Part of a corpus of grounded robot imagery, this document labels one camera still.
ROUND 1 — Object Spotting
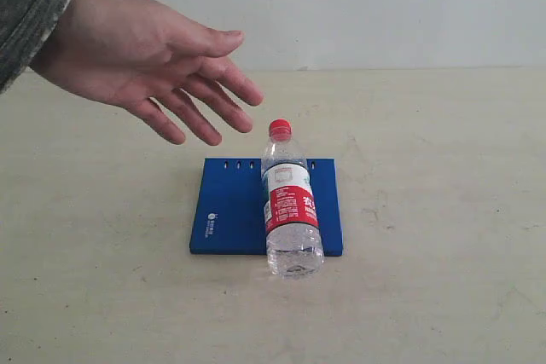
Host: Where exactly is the clear water bottle red cap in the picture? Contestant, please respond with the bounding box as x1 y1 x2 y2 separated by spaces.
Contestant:
261 118 324 279

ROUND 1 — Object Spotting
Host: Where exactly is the person's bare hand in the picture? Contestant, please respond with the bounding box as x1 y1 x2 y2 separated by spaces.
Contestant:
31 0 264 146

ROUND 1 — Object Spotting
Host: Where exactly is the grey knitted sleeve forearm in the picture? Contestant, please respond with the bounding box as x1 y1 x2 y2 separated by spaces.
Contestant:
1 0 71 90

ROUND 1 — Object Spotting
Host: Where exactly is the blue ring binder notebook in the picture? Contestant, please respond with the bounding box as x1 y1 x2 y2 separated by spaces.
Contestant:
189 158 344 257

